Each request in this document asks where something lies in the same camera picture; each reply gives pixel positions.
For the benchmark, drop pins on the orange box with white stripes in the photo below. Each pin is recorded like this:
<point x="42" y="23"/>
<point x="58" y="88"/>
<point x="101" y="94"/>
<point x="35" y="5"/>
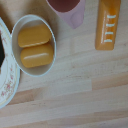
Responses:
<point x="107" y="25"/>

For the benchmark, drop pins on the yellow oblong block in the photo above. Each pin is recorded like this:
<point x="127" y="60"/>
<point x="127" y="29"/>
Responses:
<point x="36" y="56"/>
<point x="34" y="35"/>

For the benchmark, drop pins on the white oval bowl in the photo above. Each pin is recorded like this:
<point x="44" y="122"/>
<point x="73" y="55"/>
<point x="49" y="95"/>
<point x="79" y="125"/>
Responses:
<point x="16" y="50"/>

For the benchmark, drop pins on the dark item on plate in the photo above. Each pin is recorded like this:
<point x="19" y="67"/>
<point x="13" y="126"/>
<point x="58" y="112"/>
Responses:
<point x="1" y="51"/>

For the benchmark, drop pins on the white floral plate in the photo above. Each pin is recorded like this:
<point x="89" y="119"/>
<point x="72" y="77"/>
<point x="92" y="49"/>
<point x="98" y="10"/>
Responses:
<point x="8" y="81"/>

